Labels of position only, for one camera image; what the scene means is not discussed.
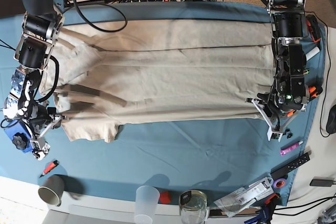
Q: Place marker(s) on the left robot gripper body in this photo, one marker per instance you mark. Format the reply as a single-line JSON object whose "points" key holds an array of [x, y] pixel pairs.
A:
{"points": [[283, 102]]}

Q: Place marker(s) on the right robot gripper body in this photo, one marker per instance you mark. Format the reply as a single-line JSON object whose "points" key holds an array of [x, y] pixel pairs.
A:
{"points": [[33, 113]]}

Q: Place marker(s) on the beige T-shirt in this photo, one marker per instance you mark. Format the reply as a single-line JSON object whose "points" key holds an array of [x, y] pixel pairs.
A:
{"points": [[158, 71]]}

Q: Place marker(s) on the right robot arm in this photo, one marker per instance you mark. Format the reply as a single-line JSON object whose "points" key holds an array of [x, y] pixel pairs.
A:
{"points": [[41, 26]]}

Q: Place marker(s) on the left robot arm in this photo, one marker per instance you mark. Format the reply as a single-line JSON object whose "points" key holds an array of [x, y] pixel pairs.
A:
{"points": [[288, 91]]}

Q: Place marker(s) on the blue box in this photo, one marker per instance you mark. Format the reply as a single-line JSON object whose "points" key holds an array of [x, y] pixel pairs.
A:
{"points": [[20, 127]]}

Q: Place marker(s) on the orange black utility knife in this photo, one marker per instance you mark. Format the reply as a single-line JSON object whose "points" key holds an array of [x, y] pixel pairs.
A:
{"points": [[314, 93]]}

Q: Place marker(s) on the black knob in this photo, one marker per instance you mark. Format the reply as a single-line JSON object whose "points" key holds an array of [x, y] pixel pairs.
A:
{"points": [[20, 141]]}

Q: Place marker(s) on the white small caster toy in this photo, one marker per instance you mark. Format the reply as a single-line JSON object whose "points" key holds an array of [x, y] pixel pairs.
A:
{"points": [[39, 154]]}

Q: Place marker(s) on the small black clips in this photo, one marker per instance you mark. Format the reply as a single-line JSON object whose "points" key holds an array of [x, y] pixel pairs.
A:
{"points": [[288, 134]]}

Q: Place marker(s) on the black white marker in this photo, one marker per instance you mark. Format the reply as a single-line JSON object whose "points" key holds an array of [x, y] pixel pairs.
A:
{"points": [[312, 53]]}

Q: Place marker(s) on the red black small tool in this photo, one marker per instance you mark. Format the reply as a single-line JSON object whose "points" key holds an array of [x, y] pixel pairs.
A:
{"points": [[49, 168]]}

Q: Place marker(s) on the purple glue tube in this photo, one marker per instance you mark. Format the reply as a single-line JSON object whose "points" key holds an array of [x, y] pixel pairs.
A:
{"points": [[290, 148]]}

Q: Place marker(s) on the grey mug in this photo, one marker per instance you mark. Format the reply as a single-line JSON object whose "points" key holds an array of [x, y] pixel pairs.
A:
{"points": [[51, 190]]}

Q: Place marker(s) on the orange black clamp tool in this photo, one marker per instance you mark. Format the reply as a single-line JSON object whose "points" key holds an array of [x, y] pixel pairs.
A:
{"points": [[313, 28]]}

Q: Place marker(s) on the black perforated bar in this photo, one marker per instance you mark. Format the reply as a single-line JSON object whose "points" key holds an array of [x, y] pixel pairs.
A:
{"points": [[290, 166]]}

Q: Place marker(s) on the black zip ties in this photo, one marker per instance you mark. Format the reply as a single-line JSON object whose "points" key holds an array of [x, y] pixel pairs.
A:
{"points": [[6, 45]]}

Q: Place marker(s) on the blue table cloth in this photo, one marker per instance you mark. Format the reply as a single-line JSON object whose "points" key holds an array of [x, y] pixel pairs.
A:
{"points": [[214, 156]]}

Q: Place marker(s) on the purple tape roll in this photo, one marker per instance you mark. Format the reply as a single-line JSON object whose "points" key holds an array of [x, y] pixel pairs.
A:
{"points": [[279, 183]]}

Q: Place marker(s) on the packaged item in plastic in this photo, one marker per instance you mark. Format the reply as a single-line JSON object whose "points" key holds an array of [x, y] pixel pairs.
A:
{"points": [[243, 198]]}

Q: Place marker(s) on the blue orange bar clamp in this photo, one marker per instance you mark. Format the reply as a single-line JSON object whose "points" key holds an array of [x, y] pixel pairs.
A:
{"points": [[266, 212]]}

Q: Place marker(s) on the glass jar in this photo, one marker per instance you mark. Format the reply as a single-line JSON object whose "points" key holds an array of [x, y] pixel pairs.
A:
{"points": [[192, 207]]}

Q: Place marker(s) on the translucent plastic cup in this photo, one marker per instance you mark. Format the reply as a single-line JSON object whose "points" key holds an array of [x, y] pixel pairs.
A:
{"points": [[146, 202]]}

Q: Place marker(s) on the red small block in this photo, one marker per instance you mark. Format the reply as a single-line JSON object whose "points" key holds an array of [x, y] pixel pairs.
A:
{"points": [[165, 197]]}

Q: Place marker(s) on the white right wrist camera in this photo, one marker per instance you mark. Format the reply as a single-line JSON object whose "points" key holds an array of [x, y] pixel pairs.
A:
{"points": [[44, 134]]}

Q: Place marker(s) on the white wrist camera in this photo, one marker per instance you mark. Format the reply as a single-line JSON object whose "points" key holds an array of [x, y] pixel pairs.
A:
{"points": [[275, 129], [44, 134]]}

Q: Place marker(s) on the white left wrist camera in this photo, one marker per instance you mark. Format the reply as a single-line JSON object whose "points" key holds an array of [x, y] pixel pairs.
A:
{"points": [[275, 129]]}

